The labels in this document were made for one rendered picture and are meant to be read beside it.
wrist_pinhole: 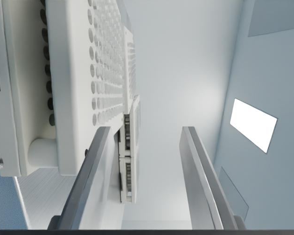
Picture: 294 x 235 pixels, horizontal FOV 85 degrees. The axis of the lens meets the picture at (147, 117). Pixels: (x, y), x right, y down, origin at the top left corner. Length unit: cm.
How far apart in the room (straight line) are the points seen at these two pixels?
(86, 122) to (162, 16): 371
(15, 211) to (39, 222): 4
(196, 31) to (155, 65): 107
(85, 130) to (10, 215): 13
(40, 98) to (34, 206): 13
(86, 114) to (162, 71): 363
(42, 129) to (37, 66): 6
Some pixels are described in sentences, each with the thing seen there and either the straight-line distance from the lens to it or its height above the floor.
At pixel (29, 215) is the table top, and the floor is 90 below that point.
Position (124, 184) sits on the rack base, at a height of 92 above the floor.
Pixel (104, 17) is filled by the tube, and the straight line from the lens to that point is 23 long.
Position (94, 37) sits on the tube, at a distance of 19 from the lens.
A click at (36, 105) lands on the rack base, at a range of 18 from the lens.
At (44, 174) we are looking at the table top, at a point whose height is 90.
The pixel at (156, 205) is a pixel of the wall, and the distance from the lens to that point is 584.
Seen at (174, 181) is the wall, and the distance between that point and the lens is 517.
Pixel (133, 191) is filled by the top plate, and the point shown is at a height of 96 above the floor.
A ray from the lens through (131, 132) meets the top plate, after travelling 71.
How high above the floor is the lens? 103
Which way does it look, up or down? level
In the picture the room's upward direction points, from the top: 90 degrees clockwise
